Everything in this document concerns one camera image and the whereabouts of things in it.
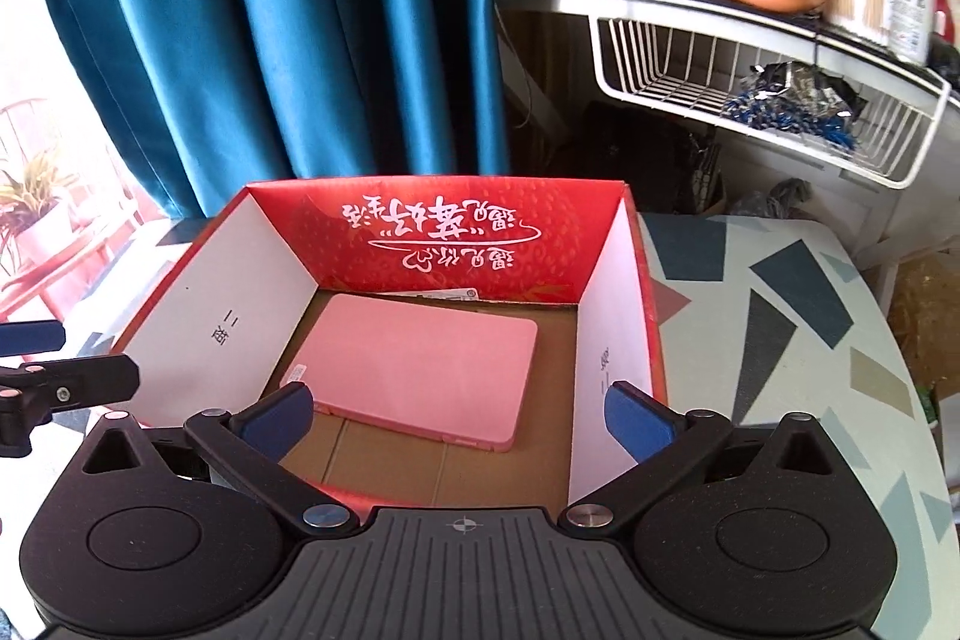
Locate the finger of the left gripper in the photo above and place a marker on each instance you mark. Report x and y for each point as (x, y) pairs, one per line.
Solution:
(59, 385)
(24, 338)

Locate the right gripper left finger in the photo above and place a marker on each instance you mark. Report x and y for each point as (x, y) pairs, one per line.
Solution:
(246, 449)

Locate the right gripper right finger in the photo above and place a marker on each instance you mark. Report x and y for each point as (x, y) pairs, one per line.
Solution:
(668, 448)

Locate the pink case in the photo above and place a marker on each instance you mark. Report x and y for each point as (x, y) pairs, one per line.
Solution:
(434, 372)

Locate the red strawberry cardboard box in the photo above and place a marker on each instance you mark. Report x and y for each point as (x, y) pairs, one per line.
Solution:
(225, 325)

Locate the dark vanity table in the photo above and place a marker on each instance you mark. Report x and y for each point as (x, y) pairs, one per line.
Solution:
(891, 198)

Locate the blue satin curtain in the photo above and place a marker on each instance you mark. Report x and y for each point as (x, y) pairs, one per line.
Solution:
(202, 97)

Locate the white wire basket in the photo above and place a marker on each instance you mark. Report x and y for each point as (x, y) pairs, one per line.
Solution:
(816, 103)

